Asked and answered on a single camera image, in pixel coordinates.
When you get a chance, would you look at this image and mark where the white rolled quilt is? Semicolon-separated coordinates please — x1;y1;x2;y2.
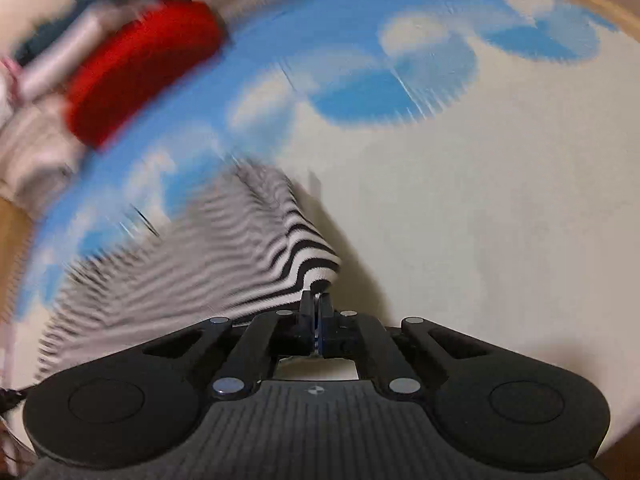
0;102;88;213

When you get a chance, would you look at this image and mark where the red folded blanket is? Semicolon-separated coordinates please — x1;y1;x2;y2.
64;0;228;152

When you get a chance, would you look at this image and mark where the blue fan-print bed sheet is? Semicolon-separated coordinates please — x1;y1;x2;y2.
7;0;640;453

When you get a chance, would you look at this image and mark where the striped shirt with white vest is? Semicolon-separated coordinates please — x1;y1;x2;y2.
37;159;344;382

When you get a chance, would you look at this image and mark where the white folded pillow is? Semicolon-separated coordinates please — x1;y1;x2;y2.
15;7;128;103

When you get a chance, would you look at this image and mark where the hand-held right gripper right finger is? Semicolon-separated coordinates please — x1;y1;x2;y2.
318;294;493;400

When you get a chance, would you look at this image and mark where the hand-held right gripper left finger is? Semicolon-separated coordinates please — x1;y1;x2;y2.
140;291;318;401

